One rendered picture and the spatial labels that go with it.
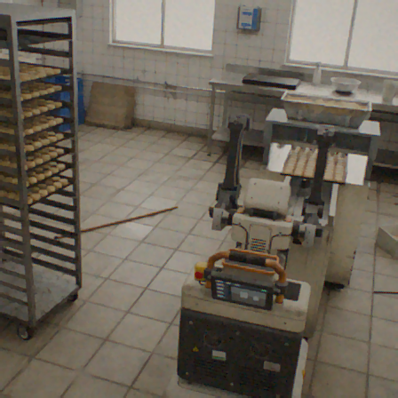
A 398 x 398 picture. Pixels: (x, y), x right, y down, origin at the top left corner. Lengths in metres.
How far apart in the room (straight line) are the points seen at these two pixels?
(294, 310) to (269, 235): 0.41
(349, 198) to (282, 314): 1.53
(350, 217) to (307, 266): 0.72
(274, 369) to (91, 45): 5.78
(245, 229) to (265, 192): 0.20
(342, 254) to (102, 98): 4.46
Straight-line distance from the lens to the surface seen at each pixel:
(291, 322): 2.30
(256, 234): 2.52
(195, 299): 2.35
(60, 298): 3.44
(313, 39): 6.69
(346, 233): 3.75
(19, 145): 2.77
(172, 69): 7.06
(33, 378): 3.14
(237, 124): 2.63
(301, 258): 3.08
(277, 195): 2.51
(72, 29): 3.00
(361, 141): 3.62
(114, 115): 7.23
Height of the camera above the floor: 2.08
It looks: 24 degrees down
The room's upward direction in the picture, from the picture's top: 4 degrees clockwise
